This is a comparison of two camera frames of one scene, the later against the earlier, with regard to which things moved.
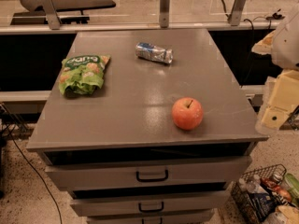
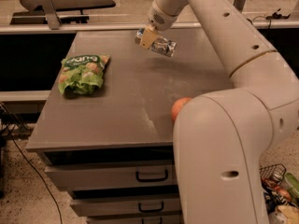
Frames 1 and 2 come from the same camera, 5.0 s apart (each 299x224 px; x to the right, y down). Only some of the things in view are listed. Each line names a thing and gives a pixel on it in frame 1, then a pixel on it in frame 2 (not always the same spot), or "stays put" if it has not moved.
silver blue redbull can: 144,49 → 162,45
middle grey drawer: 187,203 stays put
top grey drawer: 177,175 stays put
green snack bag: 82,76 stays put
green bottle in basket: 293,186 stays put
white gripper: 288,46 → 159,18
